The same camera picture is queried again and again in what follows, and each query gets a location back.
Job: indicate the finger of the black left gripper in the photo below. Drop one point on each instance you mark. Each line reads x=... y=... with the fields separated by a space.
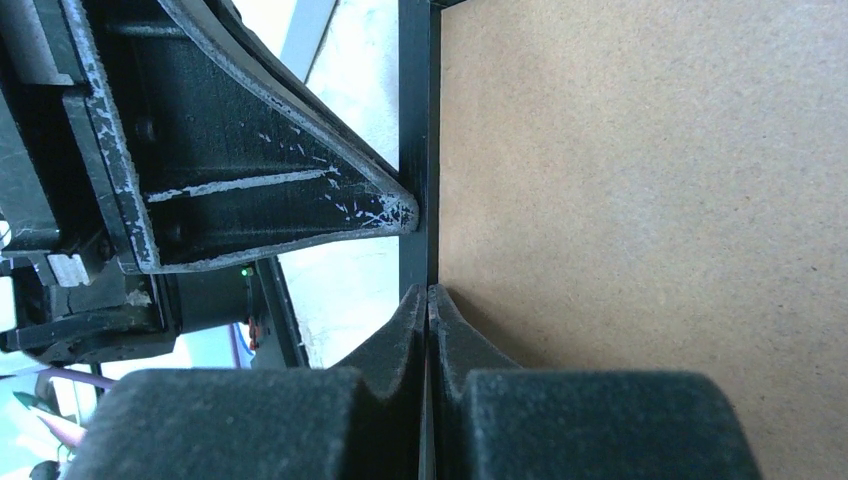
x=215 y=153
x=346 y=53

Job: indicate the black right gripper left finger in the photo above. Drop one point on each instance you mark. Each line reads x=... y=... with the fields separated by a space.
x=359 y=419

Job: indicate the black picture frame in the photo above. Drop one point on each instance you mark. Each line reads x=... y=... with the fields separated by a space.
x=419 y=68

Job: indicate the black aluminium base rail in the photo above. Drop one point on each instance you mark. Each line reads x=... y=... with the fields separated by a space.
x=279 y=341

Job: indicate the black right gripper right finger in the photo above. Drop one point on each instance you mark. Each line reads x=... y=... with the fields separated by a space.
x=495 y=419

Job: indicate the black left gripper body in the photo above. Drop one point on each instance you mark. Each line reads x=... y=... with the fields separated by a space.
x=71 y=302

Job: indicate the brown frame backing board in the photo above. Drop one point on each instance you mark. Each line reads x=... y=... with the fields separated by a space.
x=634 y=184

